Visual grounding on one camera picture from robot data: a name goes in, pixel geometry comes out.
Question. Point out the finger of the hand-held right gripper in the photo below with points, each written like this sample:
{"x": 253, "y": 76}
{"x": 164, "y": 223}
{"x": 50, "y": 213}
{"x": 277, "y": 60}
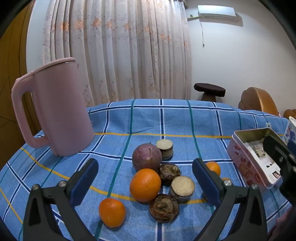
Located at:
{"x": 274, "y": 150}
{"x": 292, "y": 144}

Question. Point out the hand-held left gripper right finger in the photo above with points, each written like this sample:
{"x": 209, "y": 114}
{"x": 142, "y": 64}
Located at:
{"x": 207, "y": 185}

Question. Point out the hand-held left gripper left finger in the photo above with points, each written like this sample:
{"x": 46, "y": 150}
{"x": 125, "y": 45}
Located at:
{"x": 84, "y": 182}

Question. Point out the large cut taro piece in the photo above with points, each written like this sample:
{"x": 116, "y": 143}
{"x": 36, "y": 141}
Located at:
{"x": 182, "y": 188}

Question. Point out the pink printed tin box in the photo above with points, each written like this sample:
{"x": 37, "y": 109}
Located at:
{"x": 240, "y": 160}

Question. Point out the medium orange tangerine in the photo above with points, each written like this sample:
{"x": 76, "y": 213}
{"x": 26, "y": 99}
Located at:
{"x": 112, "y": 212}

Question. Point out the large orange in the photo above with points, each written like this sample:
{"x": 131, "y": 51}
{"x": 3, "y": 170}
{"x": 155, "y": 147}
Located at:
{"x": 145, "y": 185}

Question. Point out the purple round turnip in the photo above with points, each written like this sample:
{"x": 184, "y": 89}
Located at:
{"x": 146, "y": 157}

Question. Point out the person's right hand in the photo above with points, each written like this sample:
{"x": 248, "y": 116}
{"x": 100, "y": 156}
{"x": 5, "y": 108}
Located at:
{"x": 285, "y": 224}

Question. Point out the white cartoon print mug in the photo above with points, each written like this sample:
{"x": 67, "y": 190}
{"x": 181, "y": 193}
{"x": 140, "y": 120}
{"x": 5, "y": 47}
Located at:
{"x": 290, "y": 129}

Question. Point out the paper cards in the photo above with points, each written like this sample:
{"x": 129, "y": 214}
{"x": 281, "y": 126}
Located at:
{"x": 255, "y": 148}

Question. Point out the small orange tangerine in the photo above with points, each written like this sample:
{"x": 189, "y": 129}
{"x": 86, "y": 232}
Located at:
{"x": 214, "y": 167}

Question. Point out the brown leather chair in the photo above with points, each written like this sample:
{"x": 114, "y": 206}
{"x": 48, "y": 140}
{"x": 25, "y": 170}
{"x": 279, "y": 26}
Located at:
{"x": 257, "y": 99}

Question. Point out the small cut taro piece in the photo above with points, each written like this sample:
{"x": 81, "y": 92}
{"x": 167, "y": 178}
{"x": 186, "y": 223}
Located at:
{"x": 164, "y": 149}

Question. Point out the blue plaid tablecloth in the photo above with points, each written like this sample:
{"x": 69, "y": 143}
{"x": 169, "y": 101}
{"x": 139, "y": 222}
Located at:
{"x": 161, "y": 120}

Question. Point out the pink electric kettle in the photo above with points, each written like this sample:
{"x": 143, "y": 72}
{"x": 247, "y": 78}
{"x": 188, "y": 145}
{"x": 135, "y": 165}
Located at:
{"x": 62, "y": 104}

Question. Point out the dark round stool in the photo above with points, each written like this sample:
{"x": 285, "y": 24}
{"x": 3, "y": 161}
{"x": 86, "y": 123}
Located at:
{"x": 209, "y": 89}

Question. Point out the floral embroidered curtain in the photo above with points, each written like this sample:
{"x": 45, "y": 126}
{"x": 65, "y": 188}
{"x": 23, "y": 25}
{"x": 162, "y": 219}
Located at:
{"x": 120, "y": 53}

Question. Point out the brown wooden door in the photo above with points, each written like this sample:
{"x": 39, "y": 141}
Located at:
{"x": 13, "y": 58}

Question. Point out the white air conditioner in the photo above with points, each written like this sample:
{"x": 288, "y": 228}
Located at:
{"x": 216, "y": 11}

